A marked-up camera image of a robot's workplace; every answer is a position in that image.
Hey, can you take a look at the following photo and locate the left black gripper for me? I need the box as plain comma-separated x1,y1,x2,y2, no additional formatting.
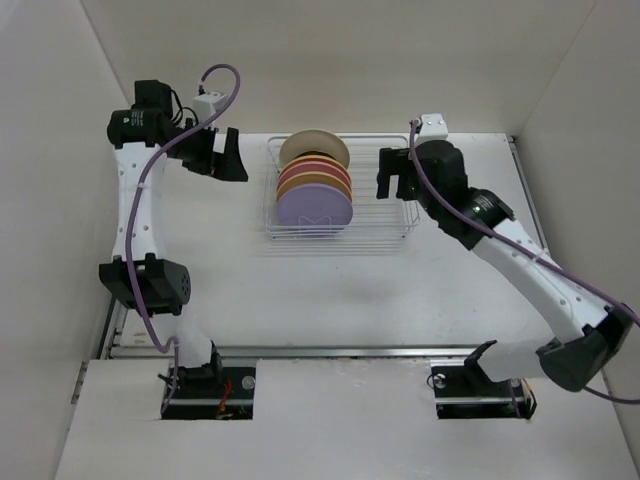
166,116,246,181

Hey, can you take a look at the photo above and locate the yellow plastic plate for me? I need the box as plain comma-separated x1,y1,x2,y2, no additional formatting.
276,172,353,201
281,161,348,173

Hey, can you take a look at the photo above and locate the purple plastic plate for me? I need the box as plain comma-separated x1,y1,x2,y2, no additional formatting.
276,183,354,236

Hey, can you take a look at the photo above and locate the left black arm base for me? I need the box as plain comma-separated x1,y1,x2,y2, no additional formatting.
158,366,257,421

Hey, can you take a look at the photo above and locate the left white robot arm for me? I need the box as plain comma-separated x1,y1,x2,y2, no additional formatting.
99,80,248,397

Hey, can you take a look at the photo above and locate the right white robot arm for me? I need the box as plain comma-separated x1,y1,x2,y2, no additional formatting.
376,140,638,394

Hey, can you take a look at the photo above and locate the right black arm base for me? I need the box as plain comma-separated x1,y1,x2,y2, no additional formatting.
427,365,537,421

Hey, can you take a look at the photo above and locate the beige plastic plate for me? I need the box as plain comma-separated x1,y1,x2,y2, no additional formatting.
279,129,351,168

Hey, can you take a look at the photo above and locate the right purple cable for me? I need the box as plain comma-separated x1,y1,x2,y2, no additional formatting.
408,119,640,405

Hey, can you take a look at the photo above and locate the purple cable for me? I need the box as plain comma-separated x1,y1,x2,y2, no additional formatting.
408,119,640,405
123,63,243,401

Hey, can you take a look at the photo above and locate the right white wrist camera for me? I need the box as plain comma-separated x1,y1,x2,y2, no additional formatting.
417,113,449,143

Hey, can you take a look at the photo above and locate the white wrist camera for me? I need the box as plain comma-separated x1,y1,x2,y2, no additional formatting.
191,91,227,123
417,113,449,143

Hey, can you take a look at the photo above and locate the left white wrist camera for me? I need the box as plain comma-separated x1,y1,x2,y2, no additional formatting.
191,91,227,123

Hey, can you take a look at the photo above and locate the white wire dish rack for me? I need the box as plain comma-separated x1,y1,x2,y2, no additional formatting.
262,134,419,244

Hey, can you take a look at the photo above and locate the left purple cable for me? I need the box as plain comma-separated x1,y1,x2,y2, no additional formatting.
123,63,243,401

